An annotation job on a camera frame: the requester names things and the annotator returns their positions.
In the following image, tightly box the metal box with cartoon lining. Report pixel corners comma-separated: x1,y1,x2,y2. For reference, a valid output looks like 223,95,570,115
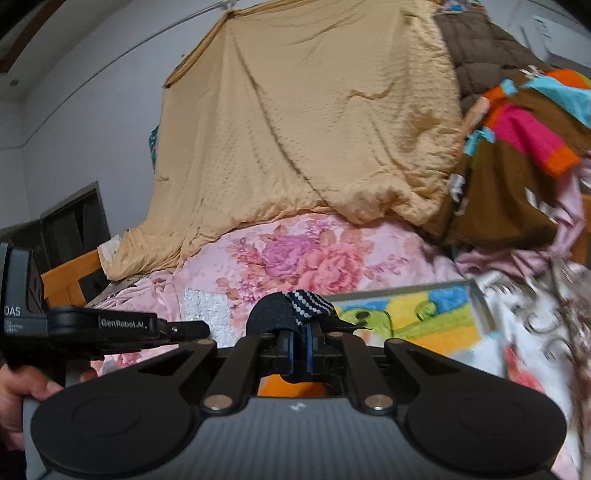
330,278,497,365

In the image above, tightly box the white fluffy cloth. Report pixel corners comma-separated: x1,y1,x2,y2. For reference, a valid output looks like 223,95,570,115
184,288,232,344

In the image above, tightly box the white air conditioner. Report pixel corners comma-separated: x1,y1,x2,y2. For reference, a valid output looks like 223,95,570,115
522,14,591,70

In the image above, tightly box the dark cabinet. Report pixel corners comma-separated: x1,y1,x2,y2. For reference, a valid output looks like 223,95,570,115
0,181,112,296

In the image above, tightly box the person's left hand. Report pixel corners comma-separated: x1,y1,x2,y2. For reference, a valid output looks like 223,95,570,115
0,364,100,452

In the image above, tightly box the pink floral bedsheet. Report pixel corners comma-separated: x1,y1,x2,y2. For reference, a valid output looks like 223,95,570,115
85,212,467,398

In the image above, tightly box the yellow quilt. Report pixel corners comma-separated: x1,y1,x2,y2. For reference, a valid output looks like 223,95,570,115
99,0,465,282

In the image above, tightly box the brown white floral sheet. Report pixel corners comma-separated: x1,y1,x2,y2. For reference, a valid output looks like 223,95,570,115
462,258,591,480

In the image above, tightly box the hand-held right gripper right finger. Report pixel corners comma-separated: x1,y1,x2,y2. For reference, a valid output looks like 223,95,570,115
305,323,468,412

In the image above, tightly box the brown multicolour striped garment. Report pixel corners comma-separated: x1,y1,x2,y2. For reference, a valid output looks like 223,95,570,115
425,69,591,252

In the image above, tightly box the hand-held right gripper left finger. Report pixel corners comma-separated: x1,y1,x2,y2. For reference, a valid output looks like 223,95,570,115
99,330,302,412

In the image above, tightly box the brown quilted blanket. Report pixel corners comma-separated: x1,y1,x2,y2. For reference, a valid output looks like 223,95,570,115
434,11,555,112

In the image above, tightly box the white printed pillow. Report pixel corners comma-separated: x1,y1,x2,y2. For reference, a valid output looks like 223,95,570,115
98,233,123,280

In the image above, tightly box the black dotted sock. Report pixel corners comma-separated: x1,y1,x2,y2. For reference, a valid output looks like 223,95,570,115
245,290,375,384

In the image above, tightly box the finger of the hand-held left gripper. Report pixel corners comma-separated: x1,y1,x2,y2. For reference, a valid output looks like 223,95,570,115
154,320,218,350

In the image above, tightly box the wooden chair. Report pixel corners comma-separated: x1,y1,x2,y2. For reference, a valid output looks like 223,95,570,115
41,249,105,310

